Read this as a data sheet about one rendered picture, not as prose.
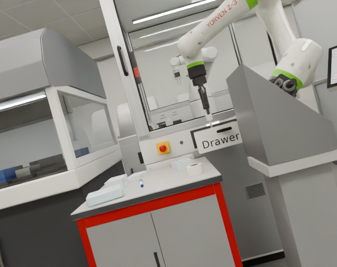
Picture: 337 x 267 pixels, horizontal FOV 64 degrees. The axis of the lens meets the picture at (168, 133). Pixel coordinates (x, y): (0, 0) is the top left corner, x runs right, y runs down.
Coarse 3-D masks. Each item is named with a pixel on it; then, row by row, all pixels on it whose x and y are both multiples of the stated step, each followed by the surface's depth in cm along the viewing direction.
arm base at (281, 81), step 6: (270, 78) 107; (276, 78) 99; (282, 78) 99; (288, 78) 98; (294, 78) 90; (276, 84) 99; (282, 84) 98; (288, 84) 93; (294, 84) 90; (288, 90) 96; (294, 90) 98; (294, 96) 98
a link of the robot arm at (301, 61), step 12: (288, 48) 107; (300, 48) 102; (312, 48) 101; (288, 60) 103; (300, 60) 101; (312, 60) 101; (276, 72) 106; (288, 72) 102; (300, 72) 102; (312, 72) 105; (300, 84) 103
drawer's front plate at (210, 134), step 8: (216, 128) 133; (232, 128) 133; (200, 136) 134; (208, 136) 134; (216, 136) 134; (224, 136) 133; (232, 136) 133; (240, 136) 133; (200, 144) 134; (224, 144) 134; (232, 144) 133; (200, 152) 134
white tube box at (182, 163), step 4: (180, 160) 148; (184, 160) 144; (188, 160) 139; (172, 164) 147; (176, 164) 138; (180, 164) 138; (184, 164) 139; (188, 164) 139; (176, 168) 141; (180, 168) 138; (184, 168) 139
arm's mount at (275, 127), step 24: (240, 72) 100; (240, 96) 111; (264, 96) 95; (288, 96) 94; (240, 120) 124; (264, 120) 95; (288, 120) 95; (312, 120) 94; (264, 144) 96; (288, 144) 95; (312, 144) 95; (336, 144) 94
